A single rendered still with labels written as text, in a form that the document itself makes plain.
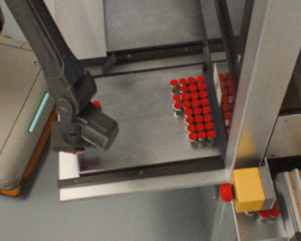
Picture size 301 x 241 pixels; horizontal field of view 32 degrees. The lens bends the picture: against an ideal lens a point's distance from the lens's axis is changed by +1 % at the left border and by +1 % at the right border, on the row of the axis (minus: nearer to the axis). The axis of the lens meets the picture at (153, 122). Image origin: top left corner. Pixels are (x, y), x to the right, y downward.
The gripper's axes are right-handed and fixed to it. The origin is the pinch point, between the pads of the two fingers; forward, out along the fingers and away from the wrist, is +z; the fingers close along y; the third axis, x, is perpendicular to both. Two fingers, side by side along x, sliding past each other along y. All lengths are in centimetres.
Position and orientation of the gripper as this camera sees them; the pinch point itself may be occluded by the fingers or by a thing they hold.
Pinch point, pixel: (74, 150)
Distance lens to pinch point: 125.3
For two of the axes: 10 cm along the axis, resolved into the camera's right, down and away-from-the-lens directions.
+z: -1.1, 4.7, 8.8
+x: -0.5, -8.8, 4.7
